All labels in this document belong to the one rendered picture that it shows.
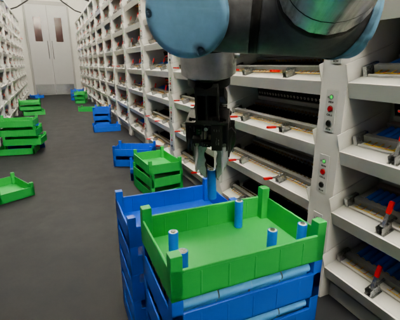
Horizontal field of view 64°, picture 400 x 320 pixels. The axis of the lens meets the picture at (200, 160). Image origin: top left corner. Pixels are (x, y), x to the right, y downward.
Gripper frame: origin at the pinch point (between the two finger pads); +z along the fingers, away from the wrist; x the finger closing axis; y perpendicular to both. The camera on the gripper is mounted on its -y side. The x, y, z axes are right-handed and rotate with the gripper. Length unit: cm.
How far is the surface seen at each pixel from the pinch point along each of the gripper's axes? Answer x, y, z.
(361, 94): 37.3, -32.0, -4.5
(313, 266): 20.1, 11.4, 13.3
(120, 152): -83, -147, 84
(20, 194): -119, -80, 76
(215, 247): 1.4, 9.3, 12.5
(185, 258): -2.4, 20.0, 3.8
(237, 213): 5.6, 0.1, 11.2
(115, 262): -41, -28, 64
